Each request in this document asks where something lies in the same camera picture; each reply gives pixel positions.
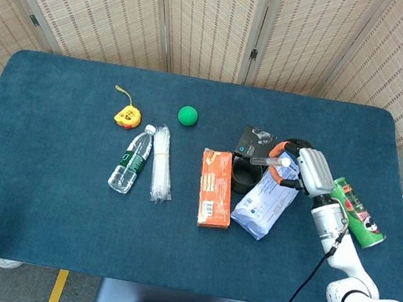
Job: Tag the blue table cloth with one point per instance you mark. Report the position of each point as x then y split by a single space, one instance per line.
61 213

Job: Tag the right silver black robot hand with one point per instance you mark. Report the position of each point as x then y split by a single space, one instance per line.
315 173

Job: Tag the woven folding screen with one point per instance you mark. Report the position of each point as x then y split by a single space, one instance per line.
102 5

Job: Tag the white shoe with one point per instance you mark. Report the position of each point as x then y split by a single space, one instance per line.
7 263

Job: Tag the black screen hinge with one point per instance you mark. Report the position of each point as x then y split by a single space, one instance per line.
254 54

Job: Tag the green chips can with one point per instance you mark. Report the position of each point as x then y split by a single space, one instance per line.
365 219

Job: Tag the clear plastic tube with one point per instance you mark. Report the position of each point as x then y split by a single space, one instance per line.
265 161

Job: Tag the orange cardboard box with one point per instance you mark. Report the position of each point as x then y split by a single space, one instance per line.
215 191

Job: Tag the green ball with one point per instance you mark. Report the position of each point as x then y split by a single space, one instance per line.
188 116

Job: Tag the clear plastic water bottle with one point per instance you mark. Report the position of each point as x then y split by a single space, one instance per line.
131 163

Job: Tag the white blue tissue pack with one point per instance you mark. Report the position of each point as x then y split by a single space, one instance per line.
259 206

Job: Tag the yellow floor tape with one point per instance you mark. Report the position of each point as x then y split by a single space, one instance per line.
57 289

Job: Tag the black cup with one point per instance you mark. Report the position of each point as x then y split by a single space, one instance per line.
244 182

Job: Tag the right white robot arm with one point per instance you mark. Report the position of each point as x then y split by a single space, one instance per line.
343 258

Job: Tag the black product box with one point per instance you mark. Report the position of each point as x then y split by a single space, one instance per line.
254 144

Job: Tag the yellow tape measure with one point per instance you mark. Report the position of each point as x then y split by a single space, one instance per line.
128 115

